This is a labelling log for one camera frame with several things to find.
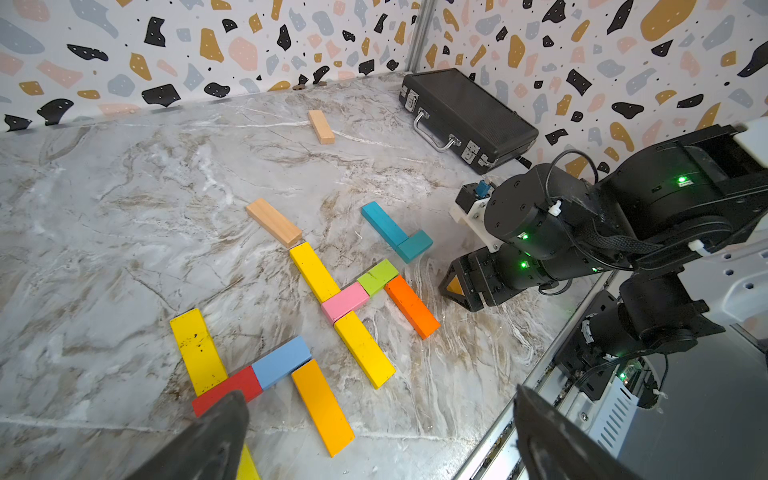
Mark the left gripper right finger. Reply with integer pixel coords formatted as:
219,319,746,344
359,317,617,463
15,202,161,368
513,385,638,480

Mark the red block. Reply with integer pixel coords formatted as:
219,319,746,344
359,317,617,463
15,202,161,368
192,366,263,417

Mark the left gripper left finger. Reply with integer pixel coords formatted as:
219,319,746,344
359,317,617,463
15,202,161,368
128,391,249,480

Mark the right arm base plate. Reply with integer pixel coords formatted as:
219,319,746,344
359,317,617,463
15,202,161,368
554,290,645,401

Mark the aluminium front rail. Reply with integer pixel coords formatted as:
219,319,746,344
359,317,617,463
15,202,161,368
454,273,616,479

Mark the pink block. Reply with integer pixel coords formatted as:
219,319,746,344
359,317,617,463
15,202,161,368
321,282,370,325

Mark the green block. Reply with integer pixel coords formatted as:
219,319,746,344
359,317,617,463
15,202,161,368
357,259,399,297

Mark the light blue block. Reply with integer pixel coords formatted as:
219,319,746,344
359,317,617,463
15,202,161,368
251,336,312,391

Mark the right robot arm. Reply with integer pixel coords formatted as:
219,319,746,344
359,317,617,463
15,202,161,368
439,118,767,358

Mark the orange block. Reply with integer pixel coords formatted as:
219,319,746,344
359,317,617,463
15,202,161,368
384,275,440,340

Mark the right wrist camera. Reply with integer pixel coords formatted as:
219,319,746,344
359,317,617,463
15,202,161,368
449,180,503,253

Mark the circuit board with leds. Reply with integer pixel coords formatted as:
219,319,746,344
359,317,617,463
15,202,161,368
617,357,662,410

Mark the tan wooden block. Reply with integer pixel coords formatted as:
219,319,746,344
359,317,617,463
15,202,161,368
245,198,302,248

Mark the lime yellow block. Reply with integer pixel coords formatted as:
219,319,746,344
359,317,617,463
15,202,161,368
236,445,260,480

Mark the orange-yellow small block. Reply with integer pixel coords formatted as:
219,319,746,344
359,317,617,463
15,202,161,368
446,276,464,296

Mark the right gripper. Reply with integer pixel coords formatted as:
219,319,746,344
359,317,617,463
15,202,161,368
439,164,618,312

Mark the black briefcase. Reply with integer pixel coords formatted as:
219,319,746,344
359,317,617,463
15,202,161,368
399,68,539,175

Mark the teal block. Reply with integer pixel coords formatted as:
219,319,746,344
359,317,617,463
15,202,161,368
361,202,408,249
395,230,433,264

